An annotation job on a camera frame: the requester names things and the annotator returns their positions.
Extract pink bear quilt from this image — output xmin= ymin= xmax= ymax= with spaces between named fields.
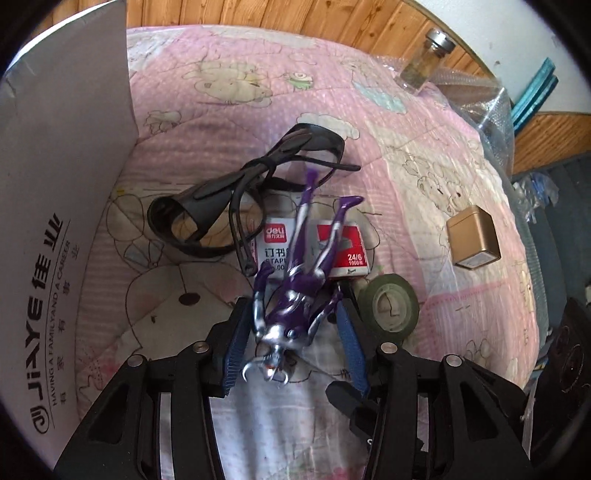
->
xmin=73 ymin=25 xmax=541 ymax=480

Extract purple silver action figure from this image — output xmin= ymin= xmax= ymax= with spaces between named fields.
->
xmin=242 ymin=169 xmax=363 ymax=384

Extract teal flat boards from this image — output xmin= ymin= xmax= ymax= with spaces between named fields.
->
xmin=511 ymin=58 xmax=559 ymax=135

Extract clear bubble wrap sheet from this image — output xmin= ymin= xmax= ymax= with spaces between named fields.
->
xmin=367 ymin=58 xmax=549 ymax=386

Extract white staples box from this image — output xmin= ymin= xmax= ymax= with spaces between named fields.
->
xmin=253 ymin=217 xmax=294 ymax=281

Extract gold square tin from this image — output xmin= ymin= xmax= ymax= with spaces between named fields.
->
xmin=446 ymin=205 xmax=501 ymax=270

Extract red staples box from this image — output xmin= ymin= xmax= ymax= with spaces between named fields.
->
xmin=308 ymin=220 xmax=370 ymax=279

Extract black safety glasses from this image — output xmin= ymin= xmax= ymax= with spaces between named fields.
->
xmin=146 ymin=123 xmax=361 ymax=277

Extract white cardboard box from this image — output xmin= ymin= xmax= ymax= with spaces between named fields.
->
xmin=1 ymin=1 xmax=137 ymax=465

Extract glass spice jar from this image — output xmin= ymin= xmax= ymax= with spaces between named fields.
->
xmin=396 ymin=28 xmax=456 ymax=95

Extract green tape roll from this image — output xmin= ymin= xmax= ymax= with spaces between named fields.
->
xmin=358 ymin=274 xmax=420 ymax=344

